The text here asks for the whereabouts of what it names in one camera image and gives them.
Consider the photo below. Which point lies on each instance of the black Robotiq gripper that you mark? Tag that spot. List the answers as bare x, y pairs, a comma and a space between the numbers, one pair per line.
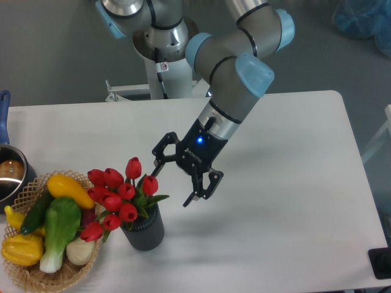
198, 149

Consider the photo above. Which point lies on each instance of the red tulip bouquet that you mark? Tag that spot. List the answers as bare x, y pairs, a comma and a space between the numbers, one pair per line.
127, 200

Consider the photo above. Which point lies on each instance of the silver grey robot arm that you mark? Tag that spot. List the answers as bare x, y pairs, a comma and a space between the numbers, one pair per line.
173, 49

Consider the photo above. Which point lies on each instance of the dark grey ribbed vase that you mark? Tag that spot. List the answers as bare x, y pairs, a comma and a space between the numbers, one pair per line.
146, 234

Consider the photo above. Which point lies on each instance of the yellow squash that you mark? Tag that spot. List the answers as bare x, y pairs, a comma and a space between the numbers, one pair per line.
60, 185

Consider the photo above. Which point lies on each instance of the green bok choy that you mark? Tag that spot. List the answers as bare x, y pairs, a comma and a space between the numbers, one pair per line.
62, 221

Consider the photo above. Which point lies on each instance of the white garlic bulb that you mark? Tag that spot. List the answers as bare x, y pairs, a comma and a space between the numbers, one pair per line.
79, 251

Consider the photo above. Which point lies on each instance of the dark green cucumber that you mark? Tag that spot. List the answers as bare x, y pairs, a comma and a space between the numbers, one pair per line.
35, 218

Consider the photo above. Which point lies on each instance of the woven wicker basket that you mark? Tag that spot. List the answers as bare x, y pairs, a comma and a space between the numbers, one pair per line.
32, 279

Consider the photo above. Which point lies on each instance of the yellow bell pepper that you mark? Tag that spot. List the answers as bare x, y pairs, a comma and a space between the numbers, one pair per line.
22, 250

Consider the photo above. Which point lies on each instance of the black device at table edge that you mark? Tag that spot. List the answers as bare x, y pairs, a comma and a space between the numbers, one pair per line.
380, 262

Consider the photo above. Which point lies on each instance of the blue handled saucepan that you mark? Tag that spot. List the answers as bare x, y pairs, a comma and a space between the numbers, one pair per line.
16, 172

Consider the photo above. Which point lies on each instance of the white frame at right edge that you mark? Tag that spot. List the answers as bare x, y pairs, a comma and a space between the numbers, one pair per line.
381, 136

